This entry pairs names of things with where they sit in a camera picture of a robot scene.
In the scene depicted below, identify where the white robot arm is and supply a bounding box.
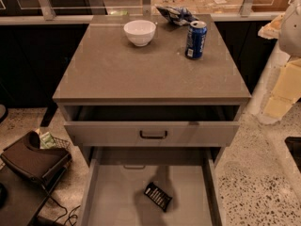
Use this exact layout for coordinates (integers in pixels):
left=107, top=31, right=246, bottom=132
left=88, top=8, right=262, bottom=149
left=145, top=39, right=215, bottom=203
left=247, top=0, right=301, bottom=124

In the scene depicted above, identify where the grey drawer cabinet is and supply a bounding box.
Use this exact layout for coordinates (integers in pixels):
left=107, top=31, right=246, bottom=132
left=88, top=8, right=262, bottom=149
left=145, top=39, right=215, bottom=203
left=52, top=13, right=252, bottom=226

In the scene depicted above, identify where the grey top drawer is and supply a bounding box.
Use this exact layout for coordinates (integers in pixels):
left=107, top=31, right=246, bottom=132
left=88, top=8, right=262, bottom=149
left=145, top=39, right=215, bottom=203
left=65, top=105, right=239, bottom=147

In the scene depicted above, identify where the grey drawer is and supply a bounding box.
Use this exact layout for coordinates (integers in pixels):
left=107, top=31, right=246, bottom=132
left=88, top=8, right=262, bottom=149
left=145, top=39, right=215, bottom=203
left=77, top=148, right=226, bottom=226
left=65, top=105, right=239, bottom=147

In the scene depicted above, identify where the grey middle drawer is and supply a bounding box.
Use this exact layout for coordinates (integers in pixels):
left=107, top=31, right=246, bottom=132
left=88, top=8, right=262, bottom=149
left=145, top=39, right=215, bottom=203
left=77, top=148, right=226, bottom=226

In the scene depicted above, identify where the white ceramic bowl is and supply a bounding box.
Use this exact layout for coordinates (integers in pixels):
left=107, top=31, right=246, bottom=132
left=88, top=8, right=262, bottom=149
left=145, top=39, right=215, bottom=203
left=123, top=20, right=156, bottom=46

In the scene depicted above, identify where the blue soda can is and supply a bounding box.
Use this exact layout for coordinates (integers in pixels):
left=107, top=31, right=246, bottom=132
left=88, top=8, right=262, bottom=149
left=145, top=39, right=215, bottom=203
left=185, top=21, right=207, bottom=59

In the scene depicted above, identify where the blue white chip bag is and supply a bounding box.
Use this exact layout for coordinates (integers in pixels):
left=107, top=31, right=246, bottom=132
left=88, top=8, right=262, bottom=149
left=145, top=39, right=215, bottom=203
left=156, top=6, right=198, bottom=26

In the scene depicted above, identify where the green snack packet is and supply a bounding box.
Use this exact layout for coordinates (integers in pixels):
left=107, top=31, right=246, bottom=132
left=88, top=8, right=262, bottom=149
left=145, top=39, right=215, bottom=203
left=40, top=132, right=56, bottom=149

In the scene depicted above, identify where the black tilted tray box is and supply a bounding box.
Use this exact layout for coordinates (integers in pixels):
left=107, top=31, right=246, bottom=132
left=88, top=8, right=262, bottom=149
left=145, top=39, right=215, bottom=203
left=1, top=131, right=71, bottom=186

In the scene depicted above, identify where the black side table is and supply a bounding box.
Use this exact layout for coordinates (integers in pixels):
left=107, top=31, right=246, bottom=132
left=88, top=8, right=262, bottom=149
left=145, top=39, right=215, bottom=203
left=0, top=166, right=63, bottom=226

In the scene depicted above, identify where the glass railing panel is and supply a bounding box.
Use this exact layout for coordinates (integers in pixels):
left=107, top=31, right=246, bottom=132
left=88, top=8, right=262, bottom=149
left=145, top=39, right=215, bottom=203
left=0, top=0, right=294, bottom=24

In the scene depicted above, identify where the wire mesh basket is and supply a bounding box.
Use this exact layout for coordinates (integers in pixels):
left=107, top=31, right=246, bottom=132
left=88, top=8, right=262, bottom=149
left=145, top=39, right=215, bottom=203
left=54, top=137, right=71, bottom=152

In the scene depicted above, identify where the black floor cable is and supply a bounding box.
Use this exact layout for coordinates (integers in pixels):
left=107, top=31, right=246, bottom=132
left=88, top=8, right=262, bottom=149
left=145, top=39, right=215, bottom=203
left=43, top=186, right=82, bottom=226

